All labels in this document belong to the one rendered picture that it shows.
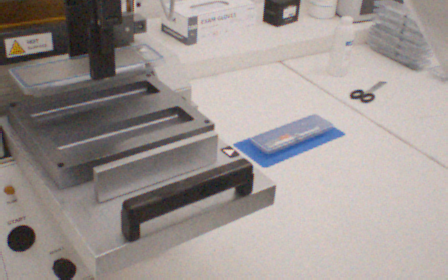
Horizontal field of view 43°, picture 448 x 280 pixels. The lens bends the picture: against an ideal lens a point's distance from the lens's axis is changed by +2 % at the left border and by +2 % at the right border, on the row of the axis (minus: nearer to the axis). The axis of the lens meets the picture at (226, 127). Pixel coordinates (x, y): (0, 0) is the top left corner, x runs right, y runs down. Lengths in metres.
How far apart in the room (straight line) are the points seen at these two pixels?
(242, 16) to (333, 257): 0.80
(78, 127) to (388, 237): 0.53
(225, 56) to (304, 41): 0.25
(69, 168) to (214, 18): 0.90
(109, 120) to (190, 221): 0.18
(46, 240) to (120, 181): 0.22
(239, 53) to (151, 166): 0.83
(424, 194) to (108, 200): 0.64
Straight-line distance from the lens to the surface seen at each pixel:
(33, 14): 0.85
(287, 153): 1.10
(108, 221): 0.58
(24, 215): 0.78
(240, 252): 0.87
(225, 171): 0.58
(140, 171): 0.61
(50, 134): 0.68
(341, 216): 0.97
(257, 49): 1.44
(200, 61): 1.35
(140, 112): 0.71
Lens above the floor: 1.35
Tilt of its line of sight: 31 degrees down
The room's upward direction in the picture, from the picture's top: 4 degrees clockwise
